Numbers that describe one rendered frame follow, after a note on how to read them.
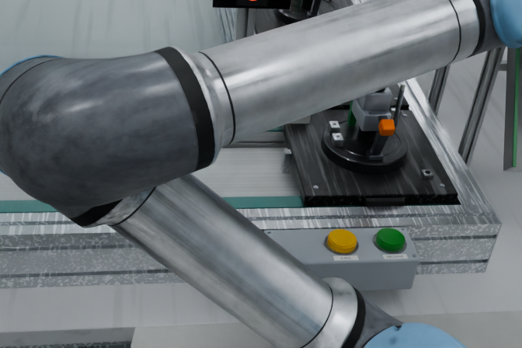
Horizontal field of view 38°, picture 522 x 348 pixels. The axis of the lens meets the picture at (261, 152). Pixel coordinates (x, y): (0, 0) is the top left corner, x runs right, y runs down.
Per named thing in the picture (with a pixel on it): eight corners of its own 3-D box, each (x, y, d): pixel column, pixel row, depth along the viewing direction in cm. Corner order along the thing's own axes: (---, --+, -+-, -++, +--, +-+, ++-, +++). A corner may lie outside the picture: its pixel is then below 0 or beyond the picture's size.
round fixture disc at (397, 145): (417, 174, 119) (420, 164, 118) (331, 175, 117) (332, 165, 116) (393, 125, 130) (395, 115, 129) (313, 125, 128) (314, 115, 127)
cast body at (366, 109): (388, 131, 118) (397, 92, 114) (361, 131, 118) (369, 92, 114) (373, 102, 125) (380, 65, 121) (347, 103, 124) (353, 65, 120)
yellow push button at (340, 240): (357, 257, 105) (360, 247, 104) (329, 258, 104) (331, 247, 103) (350, 238, 108) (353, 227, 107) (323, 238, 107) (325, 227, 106)
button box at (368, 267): (412, 290, 108) (421, 258, 104) (266, 295, 105) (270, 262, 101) (398, 255, 114) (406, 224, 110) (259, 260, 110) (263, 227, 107)
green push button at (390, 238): (405, 256, 106) (408, 245, 105) (378, 257, 105) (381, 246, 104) (398, 237, 109) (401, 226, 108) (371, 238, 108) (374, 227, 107)
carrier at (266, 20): (373, 50, 157) (384, -6, 150) (259, 49, 153) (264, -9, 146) (346, 1, 177) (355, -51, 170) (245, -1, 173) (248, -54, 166)
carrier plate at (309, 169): (455, 203, 117) (458, 193, 116) (303, 206, 113) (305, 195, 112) (409, 119, 136) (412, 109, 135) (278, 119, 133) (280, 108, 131)
